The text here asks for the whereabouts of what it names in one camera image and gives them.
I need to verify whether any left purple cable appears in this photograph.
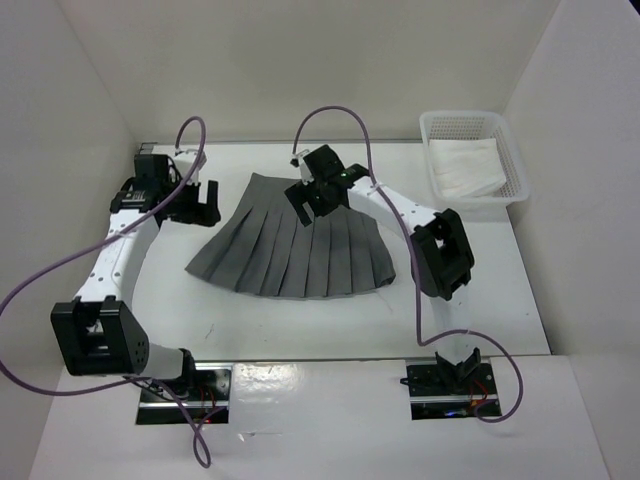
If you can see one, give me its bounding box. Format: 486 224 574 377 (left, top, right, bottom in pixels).
0 116 229 470

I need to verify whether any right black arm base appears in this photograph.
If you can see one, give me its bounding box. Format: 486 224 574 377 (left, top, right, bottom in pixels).
399 359 502 420

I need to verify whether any grey pleated skirt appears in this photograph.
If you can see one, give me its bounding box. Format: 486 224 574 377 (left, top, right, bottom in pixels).
185 173 396 299

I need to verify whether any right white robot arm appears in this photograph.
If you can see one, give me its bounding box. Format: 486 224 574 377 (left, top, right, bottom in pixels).
285 145 481 393

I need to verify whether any white plastic basket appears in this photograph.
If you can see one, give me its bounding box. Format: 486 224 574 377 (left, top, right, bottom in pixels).
419 110 530 211

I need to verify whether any white folded cloth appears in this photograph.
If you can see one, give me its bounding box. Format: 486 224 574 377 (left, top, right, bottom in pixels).
429 138 507 199

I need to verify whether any aluminium table edge rail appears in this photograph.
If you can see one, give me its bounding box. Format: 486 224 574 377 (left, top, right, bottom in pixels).
79 142 159 364

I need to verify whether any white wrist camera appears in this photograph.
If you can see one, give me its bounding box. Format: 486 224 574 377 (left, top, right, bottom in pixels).
290 149 314 185
169 149 207 186

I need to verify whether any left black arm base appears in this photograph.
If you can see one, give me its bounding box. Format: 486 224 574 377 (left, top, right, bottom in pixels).
135 362 233 426

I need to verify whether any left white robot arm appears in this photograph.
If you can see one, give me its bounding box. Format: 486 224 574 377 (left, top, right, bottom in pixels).
51 150 221 400

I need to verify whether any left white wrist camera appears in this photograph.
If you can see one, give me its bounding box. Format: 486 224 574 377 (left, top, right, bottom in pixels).
169 149 207 186

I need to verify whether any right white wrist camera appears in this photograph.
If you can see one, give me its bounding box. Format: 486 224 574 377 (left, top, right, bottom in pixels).
290 149 314 185

